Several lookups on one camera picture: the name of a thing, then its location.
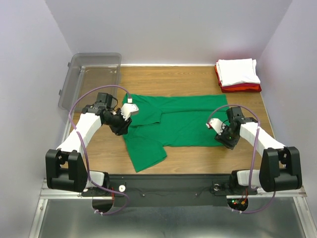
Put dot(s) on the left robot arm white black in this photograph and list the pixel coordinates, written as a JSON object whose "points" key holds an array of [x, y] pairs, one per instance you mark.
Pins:
{"points": [[65, 167]]}

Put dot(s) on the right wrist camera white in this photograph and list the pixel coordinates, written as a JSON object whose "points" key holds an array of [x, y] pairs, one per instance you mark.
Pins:
{"points": [[216, 125]]}

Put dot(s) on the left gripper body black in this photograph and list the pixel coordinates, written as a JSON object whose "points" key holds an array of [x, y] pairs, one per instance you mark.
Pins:
{"points": [[117, 123]]}

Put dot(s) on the clear plastic storage bin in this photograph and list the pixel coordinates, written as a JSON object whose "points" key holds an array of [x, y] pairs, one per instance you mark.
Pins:
{"points": [[87, 71]]}

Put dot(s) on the red folded t-shirt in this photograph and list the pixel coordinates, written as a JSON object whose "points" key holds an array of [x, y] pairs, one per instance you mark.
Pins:
{"points": [[241, 89]]}

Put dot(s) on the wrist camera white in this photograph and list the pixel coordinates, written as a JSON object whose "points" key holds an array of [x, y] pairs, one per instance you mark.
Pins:
{"points": [[128, 109], [216, 125]]}

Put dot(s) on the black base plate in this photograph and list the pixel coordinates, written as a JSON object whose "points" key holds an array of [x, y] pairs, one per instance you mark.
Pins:
{"points": [[178, 190]]}

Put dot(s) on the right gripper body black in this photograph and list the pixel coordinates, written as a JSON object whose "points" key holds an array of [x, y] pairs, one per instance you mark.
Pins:
{"points": [[227, 138]]}

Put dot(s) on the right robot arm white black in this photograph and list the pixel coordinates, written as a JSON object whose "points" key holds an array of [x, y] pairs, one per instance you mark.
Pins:
{"points": [[280, 168]]}

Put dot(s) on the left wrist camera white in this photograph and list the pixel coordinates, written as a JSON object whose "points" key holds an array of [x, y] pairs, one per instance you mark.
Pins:
{"points": [[128, 109]]}

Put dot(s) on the green t-shirt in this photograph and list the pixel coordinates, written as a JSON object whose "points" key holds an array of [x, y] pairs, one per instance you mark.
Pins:
{"points": [[170, 122]]}

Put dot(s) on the white folded t-shirt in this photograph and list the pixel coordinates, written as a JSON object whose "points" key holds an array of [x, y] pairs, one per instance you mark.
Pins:
{"points": [[237, 71]]}

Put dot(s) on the aluminium rail frame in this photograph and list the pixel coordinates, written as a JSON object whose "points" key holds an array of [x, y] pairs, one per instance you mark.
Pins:
{"points": [[100, 214]]}

